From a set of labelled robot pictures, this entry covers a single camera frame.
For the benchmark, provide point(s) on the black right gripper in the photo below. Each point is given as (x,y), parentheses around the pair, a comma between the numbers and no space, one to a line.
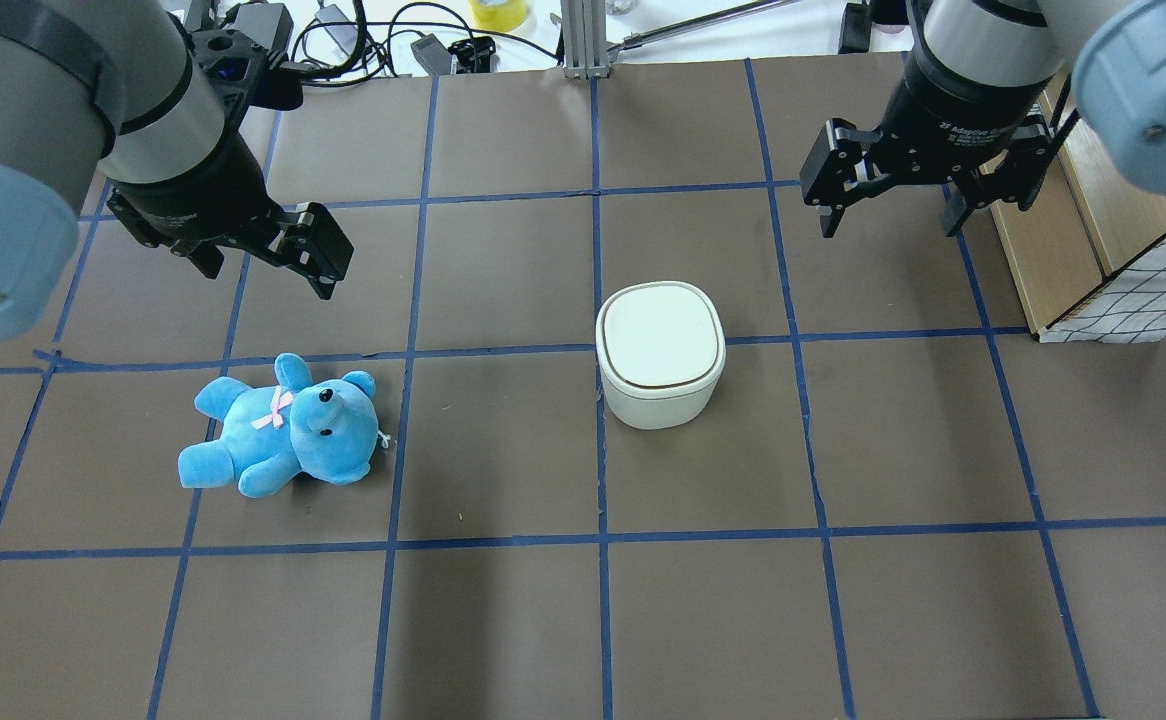
(953,118)

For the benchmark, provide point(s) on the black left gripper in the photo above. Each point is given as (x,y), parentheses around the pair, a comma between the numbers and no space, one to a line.
(195,195)

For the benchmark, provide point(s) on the white trash can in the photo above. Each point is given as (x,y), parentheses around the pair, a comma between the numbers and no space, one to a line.
(661,350)

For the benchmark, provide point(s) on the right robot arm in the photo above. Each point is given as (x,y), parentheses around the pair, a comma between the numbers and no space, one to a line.
(1099,61)

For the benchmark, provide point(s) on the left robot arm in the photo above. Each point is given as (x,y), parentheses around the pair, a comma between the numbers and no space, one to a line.
(153,102)

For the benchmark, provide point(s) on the blue teddy bear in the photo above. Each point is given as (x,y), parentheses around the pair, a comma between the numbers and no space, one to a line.
(328,430)

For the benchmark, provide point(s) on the black power adapter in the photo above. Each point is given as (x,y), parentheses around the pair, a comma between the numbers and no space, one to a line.
(433,56)

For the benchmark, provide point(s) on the yellow tape roll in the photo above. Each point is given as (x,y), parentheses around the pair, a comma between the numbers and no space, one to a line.
(501,16)

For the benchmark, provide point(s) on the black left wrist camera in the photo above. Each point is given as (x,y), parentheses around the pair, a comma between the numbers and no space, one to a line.
(244,52)

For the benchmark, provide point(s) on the wooden wire mesh shelf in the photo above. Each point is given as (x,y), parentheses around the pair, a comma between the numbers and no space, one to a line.
(1088,259)

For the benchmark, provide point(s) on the aluminium frame post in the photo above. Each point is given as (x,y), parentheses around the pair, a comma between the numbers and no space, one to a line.
(583,31)

